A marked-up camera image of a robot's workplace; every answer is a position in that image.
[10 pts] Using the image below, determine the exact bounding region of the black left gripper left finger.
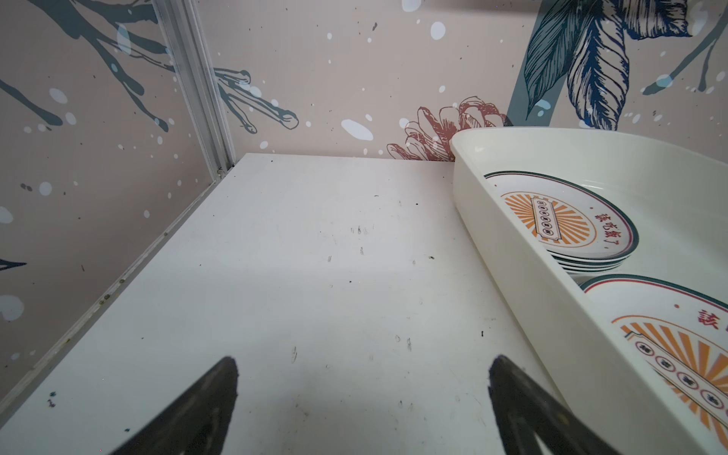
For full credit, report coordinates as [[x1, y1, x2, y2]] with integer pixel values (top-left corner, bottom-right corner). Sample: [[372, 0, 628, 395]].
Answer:
[[114, 356, 239, 454]]

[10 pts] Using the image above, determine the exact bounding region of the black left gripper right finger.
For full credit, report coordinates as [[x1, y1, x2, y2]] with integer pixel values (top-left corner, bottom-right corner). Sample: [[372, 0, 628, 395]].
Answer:
[[488, 356, 617, 454]]

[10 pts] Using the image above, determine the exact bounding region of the orange sunburst plate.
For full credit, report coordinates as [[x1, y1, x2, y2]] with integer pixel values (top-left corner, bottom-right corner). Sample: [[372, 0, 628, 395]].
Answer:
[[483, 171, 640, 275], [580, 274, 727, 453]]

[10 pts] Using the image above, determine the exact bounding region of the white plastic bin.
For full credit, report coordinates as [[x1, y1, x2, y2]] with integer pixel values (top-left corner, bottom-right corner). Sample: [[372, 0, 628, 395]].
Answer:
[[449, 127, 727, 454]]

